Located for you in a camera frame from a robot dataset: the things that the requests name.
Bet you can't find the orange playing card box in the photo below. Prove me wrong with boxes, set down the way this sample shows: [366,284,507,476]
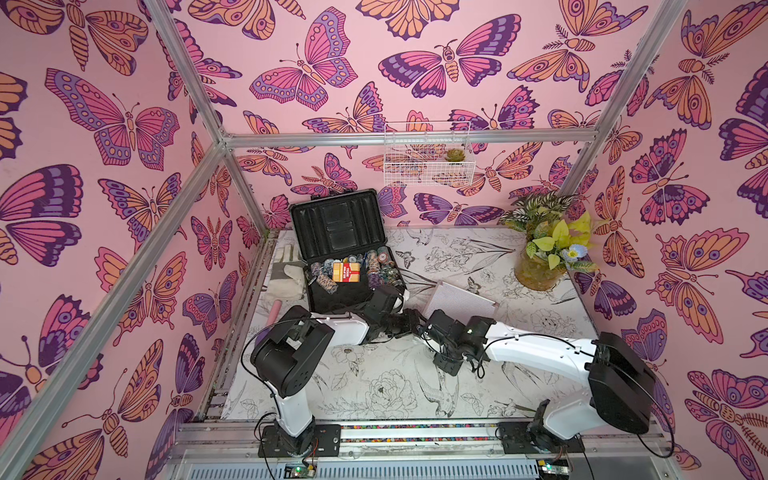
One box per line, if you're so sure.
[332,262,361,283]

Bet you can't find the white wire basket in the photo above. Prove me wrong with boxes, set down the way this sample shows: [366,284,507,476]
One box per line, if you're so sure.
[381,129,476,189]

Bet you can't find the beige work glove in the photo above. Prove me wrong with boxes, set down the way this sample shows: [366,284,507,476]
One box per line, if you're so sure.
[265,243,306,302]

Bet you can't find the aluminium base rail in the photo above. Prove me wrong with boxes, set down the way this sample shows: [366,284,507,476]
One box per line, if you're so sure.
[159,418,683,479]

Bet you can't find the potted green plant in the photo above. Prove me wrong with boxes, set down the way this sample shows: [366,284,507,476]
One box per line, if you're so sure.
[499,192,597,291]

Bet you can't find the small succulent in basket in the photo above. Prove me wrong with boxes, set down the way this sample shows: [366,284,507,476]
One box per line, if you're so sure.
[444,148,466,163]

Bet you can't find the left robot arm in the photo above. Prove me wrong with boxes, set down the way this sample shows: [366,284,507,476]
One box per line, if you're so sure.
[241,286,423,456]

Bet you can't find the large black poker case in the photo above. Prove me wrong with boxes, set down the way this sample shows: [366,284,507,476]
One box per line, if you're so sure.
[289,189,406,313]

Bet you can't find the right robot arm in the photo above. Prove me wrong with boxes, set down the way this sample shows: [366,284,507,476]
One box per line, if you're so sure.
[411,310,657,452]

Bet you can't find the pink purple garden trowel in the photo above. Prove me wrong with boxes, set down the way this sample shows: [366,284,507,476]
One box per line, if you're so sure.
[264,300,282,332]

